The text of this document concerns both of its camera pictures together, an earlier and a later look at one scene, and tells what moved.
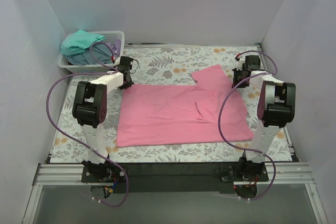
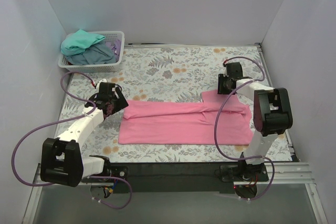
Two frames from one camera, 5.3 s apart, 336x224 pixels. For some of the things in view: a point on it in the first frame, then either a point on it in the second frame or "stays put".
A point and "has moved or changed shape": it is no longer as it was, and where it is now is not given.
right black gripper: (239, 78) → (222, 84)
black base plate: (174, 177) stays put
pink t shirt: (162, 115) has moved or changed shape
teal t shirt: (78, 42) stays put
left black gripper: (126, 80) → (115, 102)
